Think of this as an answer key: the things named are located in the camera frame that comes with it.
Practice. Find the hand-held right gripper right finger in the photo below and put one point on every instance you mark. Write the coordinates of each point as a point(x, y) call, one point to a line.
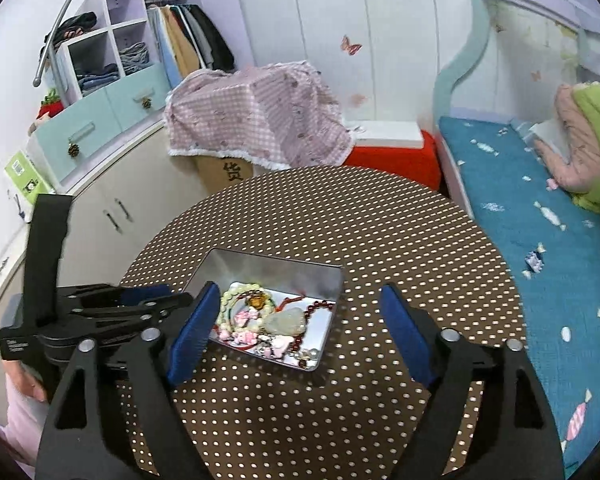
point(405, 332)

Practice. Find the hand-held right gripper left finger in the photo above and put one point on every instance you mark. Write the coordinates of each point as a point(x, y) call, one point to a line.
point(195, 332)

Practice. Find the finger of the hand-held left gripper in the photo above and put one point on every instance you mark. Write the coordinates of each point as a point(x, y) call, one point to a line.
point(145, 312)
point(145, 294)

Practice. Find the pink hair clip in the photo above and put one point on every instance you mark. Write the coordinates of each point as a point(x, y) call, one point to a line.
point(244, 317)

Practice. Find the silver metal tin box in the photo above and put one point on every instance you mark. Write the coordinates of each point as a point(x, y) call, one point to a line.
point(260, 267)

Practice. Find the person's left forearm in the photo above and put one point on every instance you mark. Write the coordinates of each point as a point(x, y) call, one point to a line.
point(22, 430)

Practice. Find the person's left hand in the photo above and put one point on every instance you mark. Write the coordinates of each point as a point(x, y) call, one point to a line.
point(27, 379)

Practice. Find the cream cabinet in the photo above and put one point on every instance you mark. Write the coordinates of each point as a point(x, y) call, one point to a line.
point(90, 250)

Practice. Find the green and white box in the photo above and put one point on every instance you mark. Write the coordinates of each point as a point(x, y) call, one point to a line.
point(25, 175)

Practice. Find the pinecone ornament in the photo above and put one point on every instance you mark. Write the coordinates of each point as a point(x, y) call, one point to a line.
point(73, 149)
point(146, 103)

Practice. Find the mint green drawer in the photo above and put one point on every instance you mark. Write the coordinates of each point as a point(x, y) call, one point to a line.
point(65, 140)
point(140, 95)

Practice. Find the cardboard box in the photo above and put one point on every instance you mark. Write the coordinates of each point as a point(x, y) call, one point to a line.
point(215, 174)

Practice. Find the red and green plush toy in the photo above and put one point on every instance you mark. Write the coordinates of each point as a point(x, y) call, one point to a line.
point(50, 107)

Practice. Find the teal candy-print bed sheet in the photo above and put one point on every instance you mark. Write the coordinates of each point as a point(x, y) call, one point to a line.
point(520, 220)

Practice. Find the red storage box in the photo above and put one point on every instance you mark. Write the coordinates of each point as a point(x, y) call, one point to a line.
point(395, 160)

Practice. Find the folded blue jeans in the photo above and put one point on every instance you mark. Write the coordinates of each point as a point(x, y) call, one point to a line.
point(97, 77)

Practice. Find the white flat box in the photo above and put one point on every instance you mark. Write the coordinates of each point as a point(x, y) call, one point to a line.
point(385, 132)

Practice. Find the folded grey clothes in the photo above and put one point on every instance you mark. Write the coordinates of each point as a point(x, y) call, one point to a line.
point(136, 57)

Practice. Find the pink checked cloth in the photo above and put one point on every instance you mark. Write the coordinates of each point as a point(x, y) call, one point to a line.
point(260, 110)

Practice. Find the dark bundled clothing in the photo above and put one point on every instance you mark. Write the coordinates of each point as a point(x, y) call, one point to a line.
point(75, 27)

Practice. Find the pink quilt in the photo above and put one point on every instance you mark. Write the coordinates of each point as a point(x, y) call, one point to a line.
point(570, 155)

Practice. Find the white cube shelf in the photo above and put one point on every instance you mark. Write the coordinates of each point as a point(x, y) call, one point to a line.
point(125, 5)

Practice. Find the row of hanging clothes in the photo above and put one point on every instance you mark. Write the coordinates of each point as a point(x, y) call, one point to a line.
point(195, 40)

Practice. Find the curved metal rail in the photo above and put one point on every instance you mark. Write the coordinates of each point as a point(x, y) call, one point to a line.
point(55, 25)

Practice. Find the pale butterfly wall sticker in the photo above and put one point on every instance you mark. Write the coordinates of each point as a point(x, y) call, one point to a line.
point(358, 99)

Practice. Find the mint green bed frame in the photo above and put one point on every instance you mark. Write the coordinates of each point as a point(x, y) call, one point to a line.
point(462, 50)

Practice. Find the small butterfly wall sticker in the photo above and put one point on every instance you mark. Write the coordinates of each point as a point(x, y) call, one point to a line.
point(536, 75)

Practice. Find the pink butterfly wall sticker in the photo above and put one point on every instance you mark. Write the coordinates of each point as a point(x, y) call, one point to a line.
point(351, 45)

